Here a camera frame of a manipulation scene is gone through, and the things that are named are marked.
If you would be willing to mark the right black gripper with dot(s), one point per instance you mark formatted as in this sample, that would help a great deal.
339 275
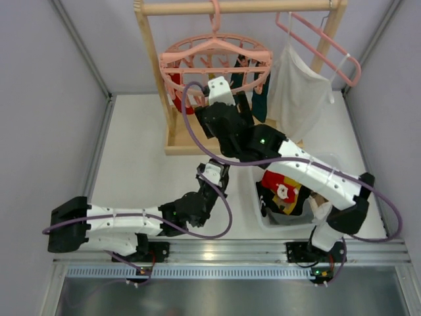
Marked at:
242 107

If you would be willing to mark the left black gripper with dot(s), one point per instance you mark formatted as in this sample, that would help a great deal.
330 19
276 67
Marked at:
213 191

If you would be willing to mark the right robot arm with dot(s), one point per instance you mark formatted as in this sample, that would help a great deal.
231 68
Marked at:
243 143

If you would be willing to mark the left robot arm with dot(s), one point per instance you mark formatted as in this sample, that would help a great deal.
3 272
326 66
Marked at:
78 224

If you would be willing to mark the pink round clip hanger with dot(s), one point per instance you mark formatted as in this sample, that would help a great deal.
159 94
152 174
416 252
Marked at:
208 56

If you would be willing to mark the red sock on hanger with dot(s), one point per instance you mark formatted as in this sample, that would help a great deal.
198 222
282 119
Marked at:
176 78

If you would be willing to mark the pink clothes hanger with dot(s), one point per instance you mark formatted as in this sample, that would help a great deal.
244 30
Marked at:
325 33

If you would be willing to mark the dark green patterned sock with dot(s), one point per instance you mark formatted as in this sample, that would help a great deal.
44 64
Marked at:
259 100

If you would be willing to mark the white hanging garment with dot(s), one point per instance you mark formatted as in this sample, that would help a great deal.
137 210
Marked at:
296 95

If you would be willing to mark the black sock in basket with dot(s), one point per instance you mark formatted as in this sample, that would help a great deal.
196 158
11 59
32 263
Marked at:
265 195

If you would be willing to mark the white plastic basket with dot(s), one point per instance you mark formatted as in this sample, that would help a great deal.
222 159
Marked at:
277 223

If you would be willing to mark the red santa sock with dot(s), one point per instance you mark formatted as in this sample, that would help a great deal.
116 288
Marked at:
284 187

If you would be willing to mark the yellow sock in basket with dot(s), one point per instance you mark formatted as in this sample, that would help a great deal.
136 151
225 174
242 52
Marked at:
285 208

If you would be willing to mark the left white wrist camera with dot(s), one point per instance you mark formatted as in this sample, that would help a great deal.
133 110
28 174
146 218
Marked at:
213 172

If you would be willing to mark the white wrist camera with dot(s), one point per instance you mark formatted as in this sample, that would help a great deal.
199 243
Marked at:
219 91
213 172

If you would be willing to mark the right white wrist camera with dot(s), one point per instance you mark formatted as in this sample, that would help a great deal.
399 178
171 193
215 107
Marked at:
219 91

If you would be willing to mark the aluminium mounting rail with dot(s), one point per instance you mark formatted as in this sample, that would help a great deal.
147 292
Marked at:
198 259

